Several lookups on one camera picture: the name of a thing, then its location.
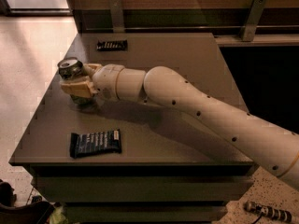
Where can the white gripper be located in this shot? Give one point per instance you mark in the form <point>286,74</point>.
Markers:
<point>105,79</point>

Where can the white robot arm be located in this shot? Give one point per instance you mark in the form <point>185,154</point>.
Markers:
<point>272,147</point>

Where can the black snack bar wrapper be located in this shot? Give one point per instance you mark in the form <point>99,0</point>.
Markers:
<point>111,45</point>

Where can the dark blue snack bar wrapper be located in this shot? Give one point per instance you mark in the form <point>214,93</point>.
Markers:
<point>90,144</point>

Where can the grey drawer cabinet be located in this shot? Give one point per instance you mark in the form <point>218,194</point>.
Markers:
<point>168,171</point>

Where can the dark brown bag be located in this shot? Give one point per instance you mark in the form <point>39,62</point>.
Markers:
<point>33,213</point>

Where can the wooden counter shelf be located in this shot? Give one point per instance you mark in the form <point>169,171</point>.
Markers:
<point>279,23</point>

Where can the black and white striped cylinder tool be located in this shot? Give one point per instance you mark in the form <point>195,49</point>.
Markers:
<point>268,211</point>

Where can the left metal shelf bracket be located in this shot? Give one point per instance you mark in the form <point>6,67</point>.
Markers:
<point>116,13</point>

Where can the metal shelf bracket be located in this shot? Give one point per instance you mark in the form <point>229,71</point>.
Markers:
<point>249,28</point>
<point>116,13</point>

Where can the right metal shelf bracket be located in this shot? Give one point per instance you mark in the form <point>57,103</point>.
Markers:
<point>249,28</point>

